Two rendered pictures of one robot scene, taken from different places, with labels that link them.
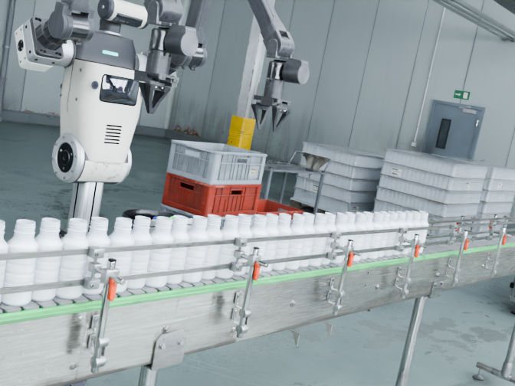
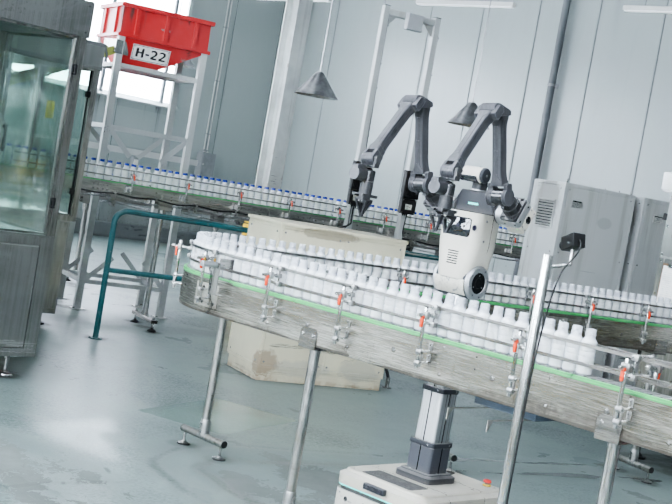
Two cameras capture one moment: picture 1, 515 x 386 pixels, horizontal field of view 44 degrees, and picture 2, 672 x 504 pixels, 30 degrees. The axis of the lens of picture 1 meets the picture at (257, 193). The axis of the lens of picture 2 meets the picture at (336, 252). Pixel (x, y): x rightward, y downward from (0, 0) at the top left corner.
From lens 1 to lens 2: 5.51 m
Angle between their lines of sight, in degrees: 94
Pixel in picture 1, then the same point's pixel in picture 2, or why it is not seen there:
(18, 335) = (250, 296)
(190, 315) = (320, 322)
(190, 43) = (354, 172)
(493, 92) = not seen: outside the picture
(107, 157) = (448, 272)
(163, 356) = (304, 340)
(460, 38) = not seen: outside the picture
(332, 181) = not seen: outside the picture
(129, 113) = (463, 242)
